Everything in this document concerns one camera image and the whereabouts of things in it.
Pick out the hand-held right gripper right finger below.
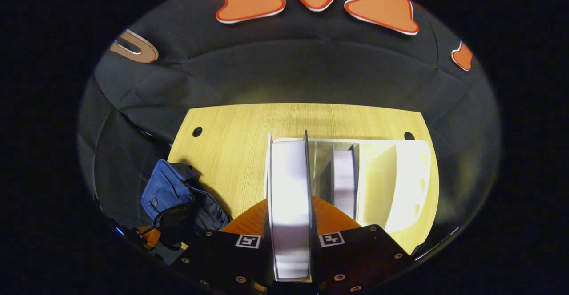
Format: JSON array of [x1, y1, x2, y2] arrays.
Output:
[[310, 196, 416, 295]]

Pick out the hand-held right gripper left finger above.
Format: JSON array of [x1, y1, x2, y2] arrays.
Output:
[[171, 199, 272, 295]]

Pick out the blue schoolbag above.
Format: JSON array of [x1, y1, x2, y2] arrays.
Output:
[[140, 159, 232, 249]]

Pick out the blue cover book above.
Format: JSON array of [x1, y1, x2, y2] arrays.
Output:
[[333, 145, 358, 221]]

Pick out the white plastic bookshelf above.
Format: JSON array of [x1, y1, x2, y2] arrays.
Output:
[[267, 137, 433, 233]]

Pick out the white cover book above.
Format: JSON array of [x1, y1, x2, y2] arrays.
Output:
[[265, 131, 314, 283]]

